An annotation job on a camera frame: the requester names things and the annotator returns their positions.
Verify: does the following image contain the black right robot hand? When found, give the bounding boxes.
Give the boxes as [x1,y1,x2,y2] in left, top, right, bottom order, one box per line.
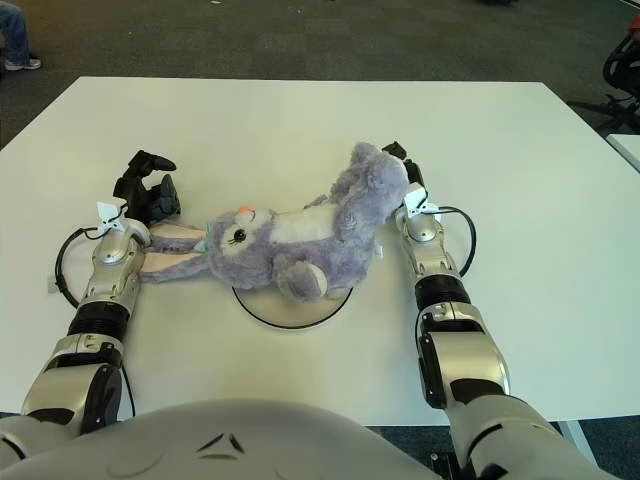
[381,141,426,189]

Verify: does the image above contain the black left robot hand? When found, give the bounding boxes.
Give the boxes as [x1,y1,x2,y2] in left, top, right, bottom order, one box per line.
[112,149,182,226]

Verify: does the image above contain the purple plush bunny doll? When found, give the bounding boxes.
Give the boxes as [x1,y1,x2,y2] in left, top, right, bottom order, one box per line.
[138,141,410,304]

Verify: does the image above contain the white plate with black rim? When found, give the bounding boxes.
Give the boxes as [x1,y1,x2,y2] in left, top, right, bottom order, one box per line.
[231,287,353,330]

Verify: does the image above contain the seated person in jeans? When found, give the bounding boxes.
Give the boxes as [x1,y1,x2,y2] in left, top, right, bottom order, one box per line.
[0,0,42,72]

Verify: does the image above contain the white side table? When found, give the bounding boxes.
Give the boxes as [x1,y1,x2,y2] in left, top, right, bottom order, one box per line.
[607,133,640,175]

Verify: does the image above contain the black office chair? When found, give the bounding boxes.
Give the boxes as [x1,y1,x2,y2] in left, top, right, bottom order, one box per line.
[567,29,640,135]

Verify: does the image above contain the grey robot torso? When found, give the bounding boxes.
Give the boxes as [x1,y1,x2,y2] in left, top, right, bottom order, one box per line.
[0,398,451,480]

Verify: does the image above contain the white table leg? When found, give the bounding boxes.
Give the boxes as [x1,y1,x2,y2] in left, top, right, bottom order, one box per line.
[557,419,599,469]

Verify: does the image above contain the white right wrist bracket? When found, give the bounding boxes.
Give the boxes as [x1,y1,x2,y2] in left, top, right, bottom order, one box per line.
[401,183,441,221]

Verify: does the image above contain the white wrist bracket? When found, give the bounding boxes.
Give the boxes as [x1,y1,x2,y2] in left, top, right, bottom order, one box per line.
[401,183,441,221]
[94,199,130,236]

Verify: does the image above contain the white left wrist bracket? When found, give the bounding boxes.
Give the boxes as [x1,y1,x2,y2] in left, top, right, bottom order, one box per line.
[94,199,130,236]

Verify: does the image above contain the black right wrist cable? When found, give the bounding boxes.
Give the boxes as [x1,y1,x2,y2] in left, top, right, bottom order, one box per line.
[434,205,478,279]

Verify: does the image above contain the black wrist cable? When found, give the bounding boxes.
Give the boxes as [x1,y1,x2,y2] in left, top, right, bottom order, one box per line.
[434,205,478,279]
[53,227,101,309]

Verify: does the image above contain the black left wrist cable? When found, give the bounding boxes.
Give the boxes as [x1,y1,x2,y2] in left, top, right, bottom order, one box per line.
[53,227,101,309]

